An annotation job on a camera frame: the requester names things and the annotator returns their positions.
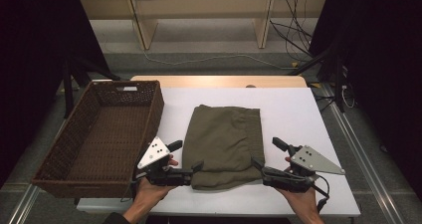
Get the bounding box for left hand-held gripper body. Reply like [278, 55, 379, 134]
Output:
[133, 136, 194, 187]

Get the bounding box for brown woven basket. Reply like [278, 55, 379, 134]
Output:
[31, 80, 166, 199]

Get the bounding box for white floor cable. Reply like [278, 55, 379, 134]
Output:
[141, 48, 295, 70]

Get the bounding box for light wooden table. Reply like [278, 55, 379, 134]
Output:
[130, 75, 309, 89]

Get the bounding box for metal floor rail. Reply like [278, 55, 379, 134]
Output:
[6, 183, 42, 224]
[318, 84, 406, 224]

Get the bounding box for black curtain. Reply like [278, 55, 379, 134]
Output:
[0, 0, 112, 187]
[309, 0, 422, 188]

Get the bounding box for person's left hand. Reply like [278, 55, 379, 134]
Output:
[133, 178, 177, 207]

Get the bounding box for black tripod stand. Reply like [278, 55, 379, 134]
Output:
[288, 43, 347, 114]
[60, 55, 121, 119]

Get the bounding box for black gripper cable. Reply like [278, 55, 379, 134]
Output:
[311, 174, 331, 214]
[119, 171, 147, 203]

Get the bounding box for black cable bundle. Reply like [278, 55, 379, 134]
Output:
[269, 0, 316, 63]

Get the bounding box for person's right hand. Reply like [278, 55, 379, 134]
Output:
[274, 183, 322, 216]

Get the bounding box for light wooden shelf unit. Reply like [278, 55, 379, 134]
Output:
[79, 0, 329, 51]

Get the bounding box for olive green pants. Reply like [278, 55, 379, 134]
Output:
[181, 104, 267, 191]

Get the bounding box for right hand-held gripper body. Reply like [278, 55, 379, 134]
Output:
[262, 144, 346, 194]

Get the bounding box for white table cover sheet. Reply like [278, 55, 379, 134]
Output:
[77, 87, 362, 218]

